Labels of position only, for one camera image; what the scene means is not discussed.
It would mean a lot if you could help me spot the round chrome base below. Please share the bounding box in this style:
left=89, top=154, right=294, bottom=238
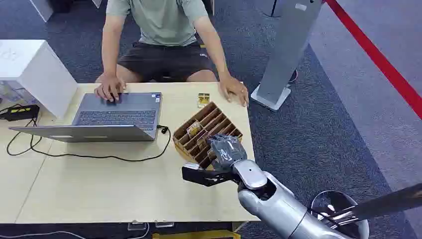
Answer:
left=309, top=190, right=370, bottom=239

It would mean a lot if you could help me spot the card with yellow print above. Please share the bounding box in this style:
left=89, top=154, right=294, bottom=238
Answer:
left=197, top=93, right=211, bottom=109
left=197, top=131, right=211, bottom=150
left=187, top=121, right=203, bottom=137

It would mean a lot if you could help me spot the black power adapter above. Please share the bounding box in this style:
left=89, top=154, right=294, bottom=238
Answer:
left=0, top=104, right=40, bottom=122

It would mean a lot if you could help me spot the yellow strip under table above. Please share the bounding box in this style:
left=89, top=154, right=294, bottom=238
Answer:
left=151, top=230, right=242, bottom=239

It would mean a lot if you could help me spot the person's right hand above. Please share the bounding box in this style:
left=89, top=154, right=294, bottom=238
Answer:
left=94, top=74, right=127, bottom=103

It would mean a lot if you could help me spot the wooden card box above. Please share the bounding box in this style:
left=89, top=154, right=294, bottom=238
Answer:
left=172, top=101, right=244, bottom=170

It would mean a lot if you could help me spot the black laptop power cable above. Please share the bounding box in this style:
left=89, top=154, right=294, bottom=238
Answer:
left=5, top=117, right=172, bottom=163

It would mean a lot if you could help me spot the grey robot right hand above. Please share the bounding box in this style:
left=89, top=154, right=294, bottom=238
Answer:
left=207, top=134, right=248, bottom=173

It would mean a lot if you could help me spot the person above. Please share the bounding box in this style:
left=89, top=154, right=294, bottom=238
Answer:
left=95, top=0, right=250, bottom=108

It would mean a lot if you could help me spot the grey pillar stand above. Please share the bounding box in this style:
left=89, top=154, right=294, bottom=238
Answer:
left=250, top=0, right=324, bottom=112

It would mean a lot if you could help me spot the person's left hand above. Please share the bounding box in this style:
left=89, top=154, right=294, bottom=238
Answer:
left=217, top=75, right=250, bottom=108

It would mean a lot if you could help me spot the black pole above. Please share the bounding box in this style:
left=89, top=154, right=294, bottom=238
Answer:
left=324, top=183, right=422, bottom=226

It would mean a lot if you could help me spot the white cable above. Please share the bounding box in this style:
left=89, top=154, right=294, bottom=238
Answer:
left=0, top=230, right=87, bottom=239

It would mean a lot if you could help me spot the red floor tape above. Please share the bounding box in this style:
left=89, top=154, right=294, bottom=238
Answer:
left=324, top=0, right=422, bottom=120

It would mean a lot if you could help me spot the grey laptop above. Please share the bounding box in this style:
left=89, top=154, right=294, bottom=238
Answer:
left=8, top=92, right=163, bottom=143

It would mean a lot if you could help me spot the white cabinet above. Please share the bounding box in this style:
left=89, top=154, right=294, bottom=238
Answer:
left=0, top=39, right=79, bottom=120

